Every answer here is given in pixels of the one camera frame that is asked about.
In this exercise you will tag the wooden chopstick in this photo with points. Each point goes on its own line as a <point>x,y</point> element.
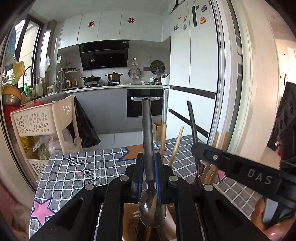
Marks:
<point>211,170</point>
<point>172,158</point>
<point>163,140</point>

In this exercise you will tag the beige plastic utensil holder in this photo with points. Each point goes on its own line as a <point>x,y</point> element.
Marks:
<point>197,209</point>

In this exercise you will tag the white upper cabinets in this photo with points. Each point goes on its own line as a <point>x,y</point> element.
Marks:
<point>111,25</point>

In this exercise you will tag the glass kettle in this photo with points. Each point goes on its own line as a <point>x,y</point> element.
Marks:
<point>61,80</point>

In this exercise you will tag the kitchen faucet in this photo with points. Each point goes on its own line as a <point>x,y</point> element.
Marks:
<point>29,77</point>

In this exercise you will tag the brass cooking pot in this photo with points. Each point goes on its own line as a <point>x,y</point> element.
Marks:
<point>114,76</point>

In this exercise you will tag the person's right hand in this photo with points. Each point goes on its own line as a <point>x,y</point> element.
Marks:
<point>274,232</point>

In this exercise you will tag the beige perforated storage cart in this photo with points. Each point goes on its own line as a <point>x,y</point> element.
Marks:
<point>43,120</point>

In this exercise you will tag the black handled steel spoon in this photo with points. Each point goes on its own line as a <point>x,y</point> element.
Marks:
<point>148,143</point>

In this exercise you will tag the black wok on stove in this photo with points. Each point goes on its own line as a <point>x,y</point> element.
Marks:
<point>91,81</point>

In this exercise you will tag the grey checkered star tablecloth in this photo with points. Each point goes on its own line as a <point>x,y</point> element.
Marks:
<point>65,174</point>

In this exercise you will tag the white refrigerator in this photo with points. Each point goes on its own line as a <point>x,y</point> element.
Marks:
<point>194,63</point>

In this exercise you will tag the black range hood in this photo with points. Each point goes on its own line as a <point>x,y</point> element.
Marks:
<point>104,54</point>

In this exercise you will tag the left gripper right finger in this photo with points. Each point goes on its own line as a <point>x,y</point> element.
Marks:
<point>202,213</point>

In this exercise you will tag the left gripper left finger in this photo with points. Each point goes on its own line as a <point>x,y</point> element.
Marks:
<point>96,212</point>

